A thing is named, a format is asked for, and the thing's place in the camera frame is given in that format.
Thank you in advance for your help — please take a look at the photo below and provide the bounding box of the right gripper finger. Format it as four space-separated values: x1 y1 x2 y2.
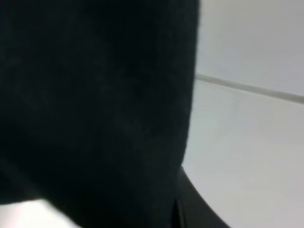
174 168 229 228

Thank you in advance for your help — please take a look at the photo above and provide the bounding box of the black short sleeve shirt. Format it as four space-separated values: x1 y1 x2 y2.
0 0 200 228

